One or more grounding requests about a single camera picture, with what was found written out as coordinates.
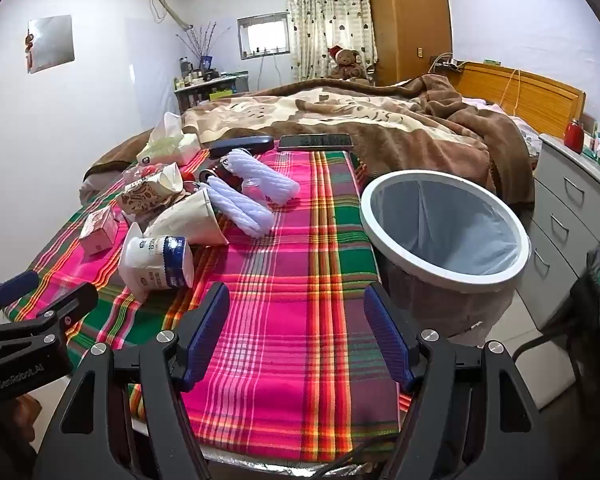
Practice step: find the patterned window curtain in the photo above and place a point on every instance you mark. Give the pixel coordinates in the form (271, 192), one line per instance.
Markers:
(325, 15)

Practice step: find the grey bin with white rim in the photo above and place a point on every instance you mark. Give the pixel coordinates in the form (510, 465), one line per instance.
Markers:
(440, 276)

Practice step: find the blue vase with branches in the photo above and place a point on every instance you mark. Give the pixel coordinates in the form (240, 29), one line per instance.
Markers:
(206, 62)

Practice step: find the small pastel cardboard box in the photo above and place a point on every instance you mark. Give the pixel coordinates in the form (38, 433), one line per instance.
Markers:
(97, 232)

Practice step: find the brown teddy bear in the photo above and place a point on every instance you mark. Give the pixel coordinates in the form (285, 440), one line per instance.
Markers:
(347, 60)

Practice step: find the brown patterned blanket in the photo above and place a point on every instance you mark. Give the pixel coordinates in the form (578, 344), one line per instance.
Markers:
(405, 145)

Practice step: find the black metal chair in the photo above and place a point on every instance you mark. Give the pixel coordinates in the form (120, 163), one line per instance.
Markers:
(582, 310)

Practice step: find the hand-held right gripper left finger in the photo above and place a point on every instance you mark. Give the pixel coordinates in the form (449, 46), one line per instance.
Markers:
(207, 330)

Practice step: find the soft tissue pack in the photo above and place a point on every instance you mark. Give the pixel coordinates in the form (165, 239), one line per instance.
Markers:
(172, 150)

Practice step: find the white blue yogurt cup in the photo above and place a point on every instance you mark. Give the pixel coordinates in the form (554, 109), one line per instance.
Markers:
(150, 265)

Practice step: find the silver wall sheet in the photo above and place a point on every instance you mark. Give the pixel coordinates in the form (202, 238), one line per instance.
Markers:
(50, 42)

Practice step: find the wooden bed headboard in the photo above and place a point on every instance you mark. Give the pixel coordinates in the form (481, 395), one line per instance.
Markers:
(530, 95)

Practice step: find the dark blue glasses case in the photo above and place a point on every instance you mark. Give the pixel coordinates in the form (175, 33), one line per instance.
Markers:
(240, 145)

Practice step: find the small wall window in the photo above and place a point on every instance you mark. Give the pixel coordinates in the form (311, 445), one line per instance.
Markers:
(265, 35)

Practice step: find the power strip with plugs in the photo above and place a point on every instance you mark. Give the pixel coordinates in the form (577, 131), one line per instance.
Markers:
(450, 63)

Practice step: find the pink green plaid cloth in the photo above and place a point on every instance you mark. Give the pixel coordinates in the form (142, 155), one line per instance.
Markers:
(290, 310)

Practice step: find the cluttered grey shelf unit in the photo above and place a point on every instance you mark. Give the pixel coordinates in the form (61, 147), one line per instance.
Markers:
(205, 95)

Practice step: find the white wrapped wall pipe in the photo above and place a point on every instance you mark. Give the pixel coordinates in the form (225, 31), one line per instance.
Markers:
(170, 7)

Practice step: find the black smartphone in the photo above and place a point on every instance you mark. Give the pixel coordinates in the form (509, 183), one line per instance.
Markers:
(315, 141)

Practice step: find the clear plastic cup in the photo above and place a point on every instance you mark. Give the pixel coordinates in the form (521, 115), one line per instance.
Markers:
(253, 189)

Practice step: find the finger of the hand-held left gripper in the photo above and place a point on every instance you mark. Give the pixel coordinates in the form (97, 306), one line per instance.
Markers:
(15, 285)
(70, 310)

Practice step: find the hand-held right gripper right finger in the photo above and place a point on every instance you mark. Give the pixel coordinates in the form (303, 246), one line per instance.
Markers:
(387, 340)

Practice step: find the grey drawer cabinet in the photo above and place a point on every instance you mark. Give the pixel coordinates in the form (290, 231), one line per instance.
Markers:
(560, 220)

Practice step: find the wooden wardrobe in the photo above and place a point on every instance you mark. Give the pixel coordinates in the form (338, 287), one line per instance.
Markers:
(410, 20)

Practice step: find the cream paper bag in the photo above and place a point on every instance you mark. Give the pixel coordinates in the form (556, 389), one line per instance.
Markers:
(190, 220)

